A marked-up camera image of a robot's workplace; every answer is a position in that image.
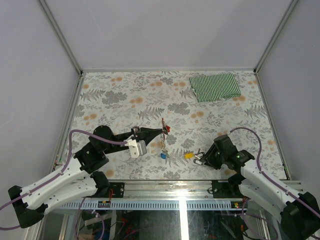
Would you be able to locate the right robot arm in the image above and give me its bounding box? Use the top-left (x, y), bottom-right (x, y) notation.
top-left (194, 134), bottom-right (320, 240)

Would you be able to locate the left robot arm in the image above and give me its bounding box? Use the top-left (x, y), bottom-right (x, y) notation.
top-left (8, 125), bottom-right (170, 229)

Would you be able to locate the metal key holder red handle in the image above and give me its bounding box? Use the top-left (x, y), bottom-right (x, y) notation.
top-left (160, 118), bottom-right (171, 157)

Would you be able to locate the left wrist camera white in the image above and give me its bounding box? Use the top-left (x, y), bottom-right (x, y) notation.
top-left (125, 138), bottom-right (147, 159)

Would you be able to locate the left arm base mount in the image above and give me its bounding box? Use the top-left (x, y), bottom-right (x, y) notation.
top-left (93, 182), bottom-right (125, 199)

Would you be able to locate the white slotted cable duct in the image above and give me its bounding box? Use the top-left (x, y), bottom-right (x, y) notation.
top-left (60, 199), bottom-right (243, 211)

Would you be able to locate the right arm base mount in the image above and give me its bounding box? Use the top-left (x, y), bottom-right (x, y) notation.
top-left (207, 173), bottom-right (245, 199)

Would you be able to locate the aluminium front rail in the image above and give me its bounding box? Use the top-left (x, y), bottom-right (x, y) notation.
top-left (59, 179), bottom-right (308, 201)

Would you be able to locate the green white striped cloth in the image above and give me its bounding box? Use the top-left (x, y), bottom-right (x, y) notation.
top-left (189, 73), bottom-right (242, 103)

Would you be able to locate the black key tag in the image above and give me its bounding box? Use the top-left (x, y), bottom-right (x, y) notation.
top-left (195, 148), bottom-right (205, 159)
top-left (193, 159), bottom-right (203, 166)

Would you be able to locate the blue key tag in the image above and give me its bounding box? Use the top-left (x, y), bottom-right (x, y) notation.
top-left (160, 153), bottom-right (167, 159)

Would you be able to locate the yellow key tag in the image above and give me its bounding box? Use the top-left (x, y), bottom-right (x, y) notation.
top-left (184, 152), bottom-right (195, 159)

